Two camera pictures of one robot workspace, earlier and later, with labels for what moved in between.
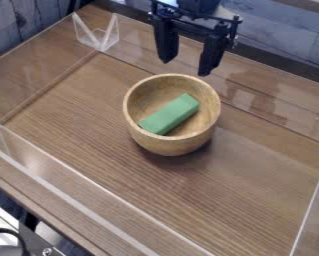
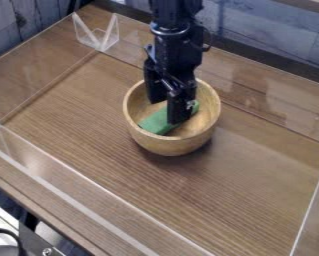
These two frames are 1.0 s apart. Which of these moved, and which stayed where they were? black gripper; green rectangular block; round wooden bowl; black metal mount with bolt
Moved: black gripper
Stayed: round wooden bowl; black metal mount with bolt; green rectangular block
